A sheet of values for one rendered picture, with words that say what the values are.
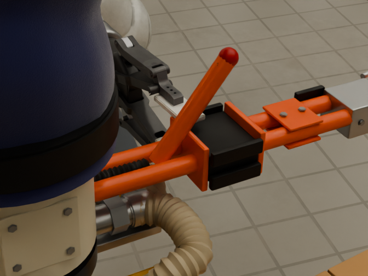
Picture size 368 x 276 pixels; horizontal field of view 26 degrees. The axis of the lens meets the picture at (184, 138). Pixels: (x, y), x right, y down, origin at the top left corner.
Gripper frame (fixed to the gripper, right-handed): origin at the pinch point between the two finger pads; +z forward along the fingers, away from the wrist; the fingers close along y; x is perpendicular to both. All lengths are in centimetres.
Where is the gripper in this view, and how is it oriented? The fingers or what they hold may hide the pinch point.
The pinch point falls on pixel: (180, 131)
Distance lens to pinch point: 97.5
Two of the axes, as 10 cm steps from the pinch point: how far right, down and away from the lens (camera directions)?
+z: 5.4, 4.9, -6.9
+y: 0.0, 8.2, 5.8
